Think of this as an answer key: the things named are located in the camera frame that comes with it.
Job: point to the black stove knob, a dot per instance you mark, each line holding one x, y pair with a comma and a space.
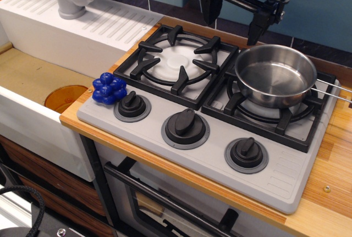
185, 130
132, 108
246, 155

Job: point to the stainless steel pan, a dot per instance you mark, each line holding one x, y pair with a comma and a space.
276, 76

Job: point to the black left stove knob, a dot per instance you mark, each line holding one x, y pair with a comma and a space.
132, 108

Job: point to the blue toy blueberry cluster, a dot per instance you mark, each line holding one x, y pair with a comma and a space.
108, 89

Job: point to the black middle stove knob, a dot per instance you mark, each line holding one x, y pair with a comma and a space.
185, 130

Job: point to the black burner grate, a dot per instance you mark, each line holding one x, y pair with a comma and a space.
173, 66
295, 127

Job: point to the wooden drawer front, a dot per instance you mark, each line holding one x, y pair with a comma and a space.
66, 196

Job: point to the black right burner grate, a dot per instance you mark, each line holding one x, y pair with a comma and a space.
295, 127

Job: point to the grey toy stove top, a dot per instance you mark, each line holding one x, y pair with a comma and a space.
280, 185

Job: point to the black right stove knob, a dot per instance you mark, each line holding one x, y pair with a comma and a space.
246, 155

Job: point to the oven door with handle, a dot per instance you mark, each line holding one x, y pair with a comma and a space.
158, 205

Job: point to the orange plastic plate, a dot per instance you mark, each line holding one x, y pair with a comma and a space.
62, 98

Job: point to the white sink unit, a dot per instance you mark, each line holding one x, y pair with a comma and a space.
41, 52

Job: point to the black left burner grate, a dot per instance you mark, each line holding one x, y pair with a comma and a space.
173, 66

